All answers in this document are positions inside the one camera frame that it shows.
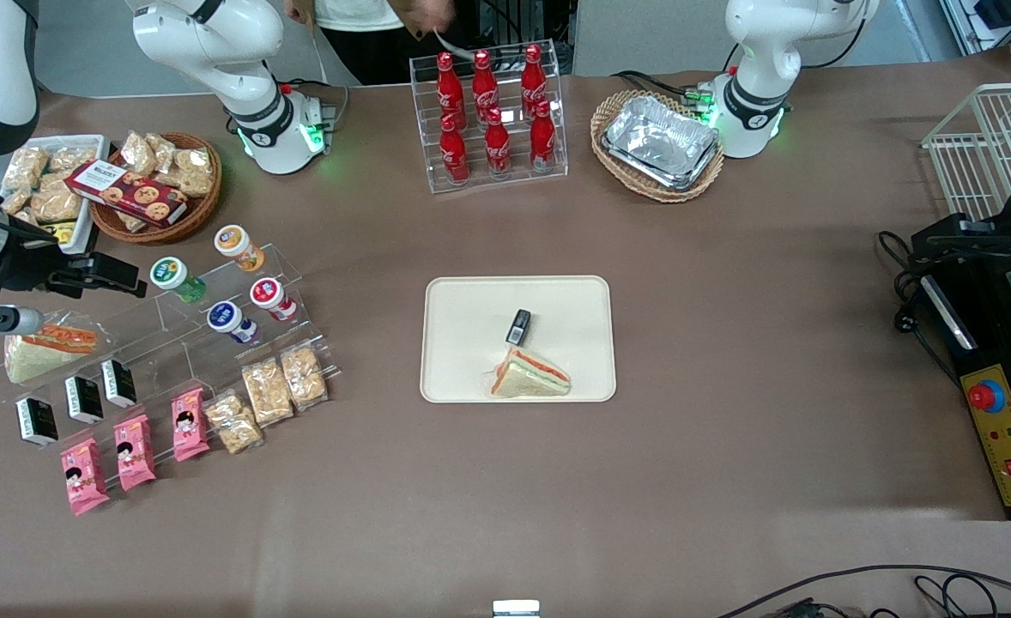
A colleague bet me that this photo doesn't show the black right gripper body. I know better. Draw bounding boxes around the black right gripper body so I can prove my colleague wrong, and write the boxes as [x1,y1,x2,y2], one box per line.
[0,199,86,299]

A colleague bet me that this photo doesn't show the green gum bottle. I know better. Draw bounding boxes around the green gum bottle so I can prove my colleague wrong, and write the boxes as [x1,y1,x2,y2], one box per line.
[149,256,207,304]

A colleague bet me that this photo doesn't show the white plastic tray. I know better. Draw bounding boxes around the white plastic tray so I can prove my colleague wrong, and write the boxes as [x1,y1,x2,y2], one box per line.
[0,134,112,257]

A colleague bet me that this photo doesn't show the orange gum bottle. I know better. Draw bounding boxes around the orange gum bottle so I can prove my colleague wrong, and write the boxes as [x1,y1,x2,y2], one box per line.
[214,224,266,274]

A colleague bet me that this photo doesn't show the blue gum bottle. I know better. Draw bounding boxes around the blue gum bottle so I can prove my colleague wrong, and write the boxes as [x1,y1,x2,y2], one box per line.
[207,300,259,345]

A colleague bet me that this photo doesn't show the red gum bottle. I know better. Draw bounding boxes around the red gum bottle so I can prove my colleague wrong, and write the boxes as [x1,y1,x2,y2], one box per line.
[250,276,299,324]

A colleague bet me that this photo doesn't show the aluminium foil tray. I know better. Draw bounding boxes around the aluminium foil tray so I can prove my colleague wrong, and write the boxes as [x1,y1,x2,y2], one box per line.
[601,94,722,192]

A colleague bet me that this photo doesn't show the cream serving tray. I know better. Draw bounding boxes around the cream serving tray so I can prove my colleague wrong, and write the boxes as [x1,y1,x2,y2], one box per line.
[420,275,618,404]

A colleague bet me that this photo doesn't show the red cookie box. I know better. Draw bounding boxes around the red cookie box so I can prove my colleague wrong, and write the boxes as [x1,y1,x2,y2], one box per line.
[64,159,190,229]

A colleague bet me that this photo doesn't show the wrapped triangle sandwich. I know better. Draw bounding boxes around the wrapped triangle sandwich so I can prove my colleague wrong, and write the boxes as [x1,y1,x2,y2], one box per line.
[489,346,573,400]
[3,319,100,385]

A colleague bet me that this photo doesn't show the black machine with yellow panel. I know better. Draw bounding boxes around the black machine with yellow panel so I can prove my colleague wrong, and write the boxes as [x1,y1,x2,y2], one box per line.
[911,219,1011,523]

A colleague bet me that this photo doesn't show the dark brown wicker basket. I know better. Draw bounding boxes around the dark brown wicker basket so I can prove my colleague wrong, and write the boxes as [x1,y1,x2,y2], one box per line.
[88,130,224,246]

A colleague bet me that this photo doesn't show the clear acrylic stepped stand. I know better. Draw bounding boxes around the clear acrylic stepped stand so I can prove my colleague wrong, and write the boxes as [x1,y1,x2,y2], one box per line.
[0,244,341,483]

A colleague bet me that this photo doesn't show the red emergency stop button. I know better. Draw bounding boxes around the red emergency stop button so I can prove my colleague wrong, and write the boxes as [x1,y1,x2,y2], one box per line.
[966,378,1007,415]

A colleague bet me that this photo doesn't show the pink snack pack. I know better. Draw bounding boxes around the pink snack pack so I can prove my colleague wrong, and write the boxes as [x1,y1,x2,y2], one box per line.
[59,437,112,517]
[170,386,212,464]
[112,413,158,493]

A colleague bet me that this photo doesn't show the clear acrylic bottle rack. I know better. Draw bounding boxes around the clear acrylic bottle rack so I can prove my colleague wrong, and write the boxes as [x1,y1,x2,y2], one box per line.
[409,38,570,197]

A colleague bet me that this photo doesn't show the person in white shirt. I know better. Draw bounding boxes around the person in white shirt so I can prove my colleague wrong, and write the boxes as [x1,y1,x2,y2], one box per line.
[285,0,460,88]

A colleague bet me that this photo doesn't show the red cola bottle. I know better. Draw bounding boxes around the red cola bottle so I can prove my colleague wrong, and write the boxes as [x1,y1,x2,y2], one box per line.
[436,51,466,130]
[439,113,471,186]
[471,49,500,125]
[529,100,558,173]
[483,106,513,180]
[519,44,550,121]

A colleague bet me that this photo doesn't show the light wicker basket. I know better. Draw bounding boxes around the light wicker basket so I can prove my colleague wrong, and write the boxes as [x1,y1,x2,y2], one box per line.
[590,89,726,205]

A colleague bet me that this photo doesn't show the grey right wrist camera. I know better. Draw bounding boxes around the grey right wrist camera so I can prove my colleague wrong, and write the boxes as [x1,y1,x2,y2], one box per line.
[0,305,45,337]

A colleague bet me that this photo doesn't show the white wire basket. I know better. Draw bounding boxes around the white wire basket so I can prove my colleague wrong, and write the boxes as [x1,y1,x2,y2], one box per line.
[921,82,1011,226]

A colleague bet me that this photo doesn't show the black power cable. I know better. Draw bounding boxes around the black power cable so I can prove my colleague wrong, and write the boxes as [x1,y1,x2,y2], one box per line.
[876,229,963,389]

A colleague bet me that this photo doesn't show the metal frame equipment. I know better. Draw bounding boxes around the metal frame equipment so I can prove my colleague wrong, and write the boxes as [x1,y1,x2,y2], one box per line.
[937,0,1011,83]

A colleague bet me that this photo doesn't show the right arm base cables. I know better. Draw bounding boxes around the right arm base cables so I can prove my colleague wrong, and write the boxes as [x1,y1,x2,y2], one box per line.
[277,78,353,135]

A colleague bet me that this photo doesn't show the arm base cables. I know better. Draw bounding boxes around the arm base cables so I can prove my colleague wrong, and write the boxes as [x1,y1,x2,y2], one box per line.
[277,78,353,135]
[612,69,731,111]

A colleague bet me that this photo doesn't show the black floor cable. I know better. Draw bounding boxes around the black floor cable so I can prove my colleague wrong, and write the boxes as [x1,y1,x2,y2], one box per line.
[715,563,1011,618]

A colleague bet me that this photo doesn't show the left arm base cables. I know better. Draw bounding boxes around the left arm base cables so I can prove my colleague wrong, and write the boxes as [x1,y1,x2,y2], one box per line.
[612,69,731,111]

